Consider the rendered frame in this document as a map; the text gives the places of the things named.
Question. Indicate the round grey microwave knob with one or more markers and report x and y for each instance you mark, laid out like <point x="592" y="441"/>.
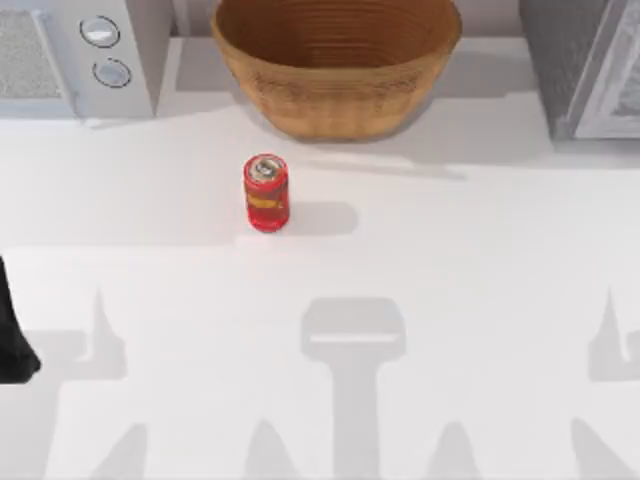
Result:
<point x="99" y="29"/>
<point x="111" y="72"/>

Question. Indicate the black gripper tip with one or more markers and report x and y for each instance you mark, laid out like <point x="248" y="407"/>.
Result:
<point x="12" y="340"/>

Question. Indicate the red can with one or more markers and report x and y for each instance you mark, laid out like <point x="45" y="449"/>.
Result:
<point x="266" y="200"/>

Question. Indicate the pale microwave oven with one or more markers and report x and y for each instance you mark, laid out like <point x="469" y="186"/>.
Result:
<point x="75" y="60"/>

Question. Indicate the grey cabinet door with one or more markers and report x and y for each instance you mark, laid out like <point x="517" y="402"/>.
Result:
<point x="607" y="80"/>

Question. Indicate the brown woven basket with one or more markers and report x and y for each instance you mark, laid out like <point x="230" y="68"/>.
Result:
<point x="335" y="80"/>

